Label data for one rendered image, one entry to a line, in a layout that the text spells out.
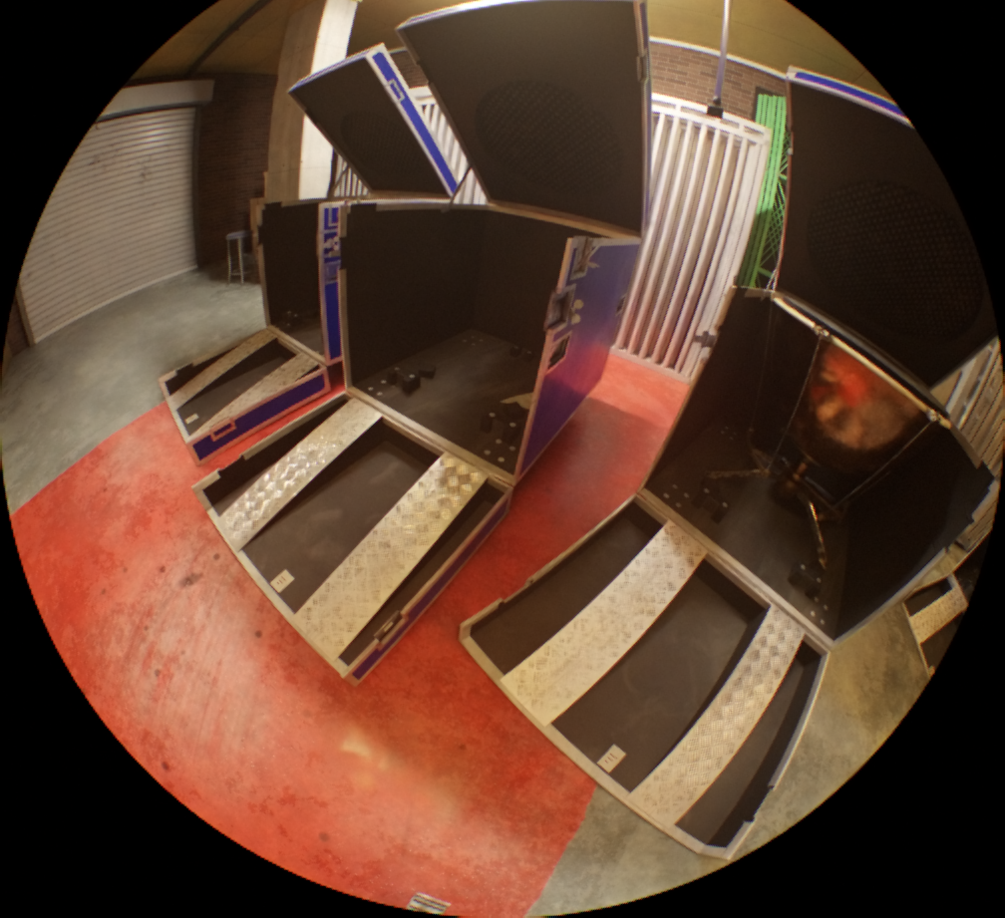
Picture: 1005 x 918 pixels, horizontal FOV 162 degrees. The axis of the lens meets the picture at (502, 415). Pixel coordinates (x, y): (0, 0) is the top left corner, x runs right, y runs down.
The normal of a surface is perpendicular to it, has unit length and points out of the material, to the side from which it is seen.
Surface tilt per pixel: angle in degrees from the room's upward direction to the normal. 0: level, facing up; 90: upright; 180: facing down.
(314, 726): 0
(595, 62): 138
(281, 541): 2
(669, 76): 90
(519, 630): 1
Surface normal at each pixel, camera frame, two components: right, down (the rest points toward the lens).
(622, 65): -0.45, 0.89
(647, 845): 0.15, -0.80
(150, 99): 0.87, 0.38
